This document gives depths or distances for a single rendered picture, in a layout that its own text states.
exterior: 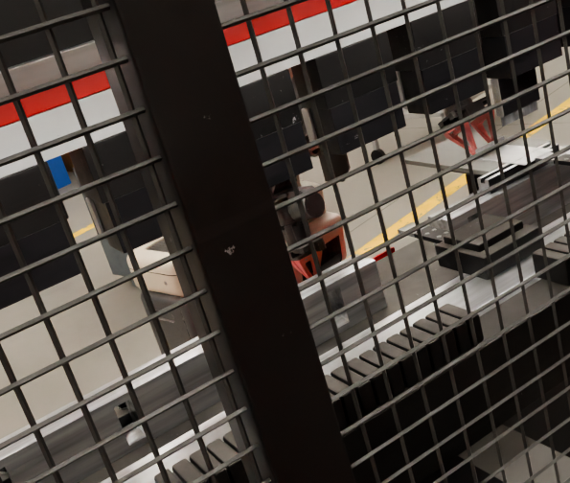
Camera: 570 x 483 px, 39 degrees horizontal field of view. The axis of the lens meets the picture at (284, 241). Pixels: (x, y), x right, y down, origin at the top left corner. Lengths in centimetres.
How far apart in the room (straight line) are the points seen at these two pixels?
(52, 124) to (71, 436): 46
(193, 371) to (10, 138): 46
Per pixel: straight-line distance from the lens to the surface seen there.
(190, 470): 91
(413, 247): 168
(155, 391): 128
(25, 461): 125
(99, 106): 115
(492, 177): 161
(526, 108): 168
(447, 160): 176
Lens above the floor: 154
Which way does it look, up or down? 20 degrees down
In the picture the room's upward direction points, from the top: 16 degrees counter-clockwise
